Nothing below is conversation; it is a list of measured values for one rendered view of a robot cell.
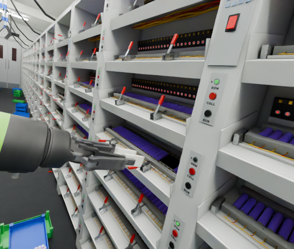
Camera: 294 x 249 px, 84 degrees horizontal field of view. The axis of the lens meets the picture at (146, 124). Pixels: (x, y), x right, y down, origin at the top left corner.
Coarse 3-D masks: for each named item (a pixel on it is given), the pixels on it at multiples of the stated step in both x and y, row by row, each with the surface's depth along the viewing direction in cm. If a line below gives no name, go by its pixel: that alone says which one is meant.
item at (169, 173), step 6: (108, 132) 92; (114, 132) 89; (120, 138) 82; (126, 144) 77; (132, 144) 76; (138, 150) 71; (144, 156) 67; (156, 162) 62; (162, 168) 59; (168, 174) 56; (174, 174) 56; (174, 180) 55
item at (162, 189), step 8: (120, 120) 102; (96, 128) 94; (104, 128) 95; (96, 136) 94; (104, 136) 90; (120, 144) 81; (168, 144) 74; (136, 168) 63; (152, 168) 63; (136, 176) 65; (144, 176) 59; (152, 176) 59; (160, 176) 58; (144, 184) 61; (152, 184) 56; (160, 184) 55; (168, 184) 55; (152, 192) 58; (160, 192) 53; (168, 192) 52; (168, 200) 50
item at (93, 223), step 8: (88, 216) 108; (96, 216) 109; (88, 224) 104; (96, 224) 103; (88, 232) 103; (96, 232) 99; (104, 232) 99; (96, 240) 93; (104, 240) 94; (96, 248) 91; (104, 248) 91; (112, 248) 91
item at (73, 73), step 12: (72, 12) 134; (84, 12) 134; (72, 24) 133; (72, 48) 136; (84, 48) 142; (72, 72) 141; (84, 72) 147; (72, 96) 147; (72, 120) 153; (60, 168) 159; (60, 180) 162; (60, 192) 166
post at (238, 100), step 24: (264, 0) 32; (288, 0) 39; (216, 24) 39; (264, 24) 35; (288, 24) 43; (216, 72) 39; (240, 72) 35; (240, 96) 38; (264, 96) 47; (192, 120) 44; (216, 120) 38; (192, 144) 44; (216, 144) 38; (216, 168) 41; (168, 216) 50; (192, 216) 43; (192, 240) 45
